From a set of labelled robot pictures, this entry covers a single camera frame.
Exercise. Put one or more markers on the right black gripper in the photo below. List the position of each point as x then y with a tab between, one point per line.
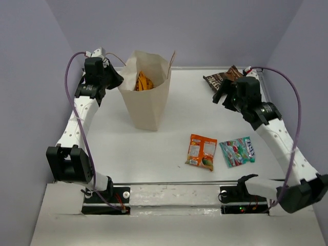
225	87

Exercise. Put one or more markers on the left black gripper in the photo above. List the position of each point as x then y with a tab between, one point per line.
117	79

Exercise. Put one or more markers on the brown Kettle chips bag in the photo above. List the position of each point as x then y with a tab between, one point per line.
215	80

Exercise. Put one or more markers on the orange Kettle chips bag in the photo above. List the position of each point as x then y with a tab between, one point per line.
143	83

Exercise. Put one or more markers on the cream paper bag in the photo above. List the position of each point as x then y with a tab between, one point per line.
146	107

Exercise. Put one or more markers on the orange candy bag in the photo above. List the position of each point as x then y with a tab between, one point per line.
201	152

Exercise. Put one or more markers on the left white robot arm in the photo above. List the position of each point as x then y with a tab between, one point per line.
70	159

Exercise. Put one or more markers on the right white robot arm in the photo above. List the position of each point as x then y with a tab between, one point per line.
303	185

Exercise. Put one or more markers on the teal Fox's candy bag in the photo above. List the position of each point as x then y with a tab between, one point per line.
238	151

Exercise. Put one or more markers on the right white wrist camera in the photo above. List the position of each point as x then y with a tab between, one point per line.
249	72

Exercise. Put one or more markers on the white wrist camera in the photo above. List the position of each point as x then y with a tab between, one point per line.
99	52
249	72

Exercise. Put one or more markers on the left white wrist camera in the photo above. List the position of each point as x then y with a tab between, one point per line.
99	52

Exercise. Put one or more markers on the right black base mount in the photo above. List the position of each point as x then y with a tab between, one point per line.
235	202

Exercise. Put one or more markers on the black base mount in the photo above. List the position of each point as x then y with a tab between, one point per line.
235	202
116	204

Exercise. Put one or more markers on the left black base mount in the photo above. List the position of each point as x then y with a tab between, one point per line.
116	204

